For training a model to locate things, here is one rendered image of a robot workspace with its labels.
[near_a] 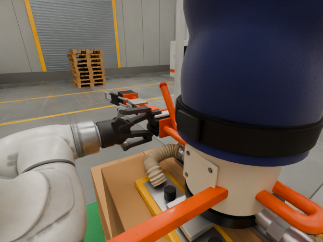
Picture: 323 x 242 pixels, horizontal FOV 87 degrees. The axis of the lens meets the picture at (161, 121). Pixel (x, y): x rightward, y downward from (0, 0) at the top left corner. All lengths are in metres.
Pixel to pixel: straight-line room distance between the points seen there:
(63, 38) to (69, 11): 1.14
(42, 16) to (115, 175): 9.07
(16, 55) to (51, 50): 1.31
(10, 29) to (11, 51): 0.83
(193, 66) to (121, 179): 0.40
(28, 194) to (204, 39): 0.33
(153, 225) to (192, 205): 0.06
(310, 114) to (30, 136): 0.49
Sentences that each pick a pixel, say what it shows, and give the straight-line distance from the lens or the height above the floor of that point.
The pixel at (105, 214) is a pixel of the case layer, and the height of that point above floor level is 0.54.
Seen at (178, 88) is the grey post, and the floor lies 0.55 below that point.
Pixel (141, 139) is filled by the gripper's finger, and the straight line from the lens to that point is 0.54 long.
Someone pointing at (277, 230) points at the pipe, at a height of 1.03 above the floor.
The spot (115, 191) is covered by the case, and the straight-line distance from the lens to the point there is 0.51.
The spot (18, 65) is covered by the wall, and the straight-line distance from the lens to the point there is 9.54.
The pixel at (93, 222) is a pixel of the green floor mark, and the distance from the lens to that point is 1.70.
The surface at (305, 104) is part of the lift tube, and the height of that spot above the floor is 1.24.
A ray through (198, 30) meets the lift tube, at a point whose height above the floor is 1.32.
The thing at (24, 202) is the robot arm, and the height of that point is 1.09.
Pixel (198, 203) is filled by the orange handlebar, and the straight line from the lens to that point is 0.28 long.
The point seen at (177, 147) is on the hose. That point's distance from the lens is 0.49.
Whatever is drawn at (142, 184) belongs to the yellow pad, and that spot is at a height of 0.97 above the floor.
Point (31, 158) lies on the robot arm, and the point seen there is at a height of 1.10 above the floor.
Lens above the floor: 1.29
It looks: 23 degrees down
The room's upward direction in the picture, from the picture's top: straight up
